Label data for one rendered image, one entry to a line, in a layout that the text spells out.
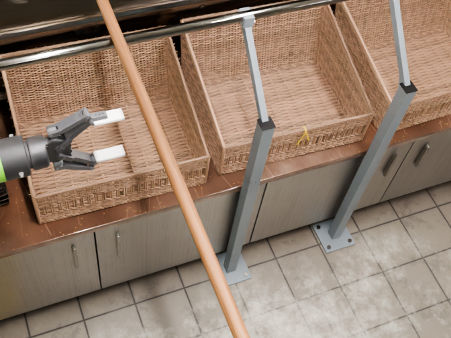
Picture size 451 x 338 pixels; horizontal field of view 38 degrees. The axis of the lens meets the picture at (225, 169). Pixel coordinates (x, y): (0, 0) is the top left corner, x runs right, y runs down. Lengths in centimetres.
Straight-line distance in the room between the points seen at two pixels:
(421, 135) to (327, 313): 78
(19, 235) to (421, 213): 174
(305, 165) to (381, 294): 75
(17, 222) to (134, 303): 68
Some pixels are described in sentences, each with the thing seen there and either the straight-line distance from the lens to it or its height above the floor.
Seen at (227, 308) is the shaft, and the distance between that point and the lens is 129.
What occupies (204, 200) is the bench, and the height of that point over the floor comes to 56.
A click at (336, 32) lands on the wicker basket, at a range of 239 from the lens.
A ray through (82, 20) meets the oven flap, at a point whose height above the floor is 95.
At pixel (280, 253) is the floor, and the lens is 273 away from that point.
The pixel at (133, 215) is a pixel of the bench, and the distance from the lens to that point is 209.
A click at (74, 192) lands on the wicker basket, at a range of 199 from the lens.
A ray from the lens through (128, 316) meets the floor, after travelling 257.
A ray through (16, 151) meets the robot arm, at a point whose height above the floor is 123.
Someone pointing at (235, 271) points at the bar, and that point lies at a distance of 265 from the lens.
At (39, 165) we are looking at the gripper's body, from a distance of 147.
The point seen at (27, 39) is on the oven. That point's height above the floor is 88.
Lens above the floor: 239
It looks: 55 degrees down
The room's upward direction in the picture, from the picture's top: 11 degrees clockwise
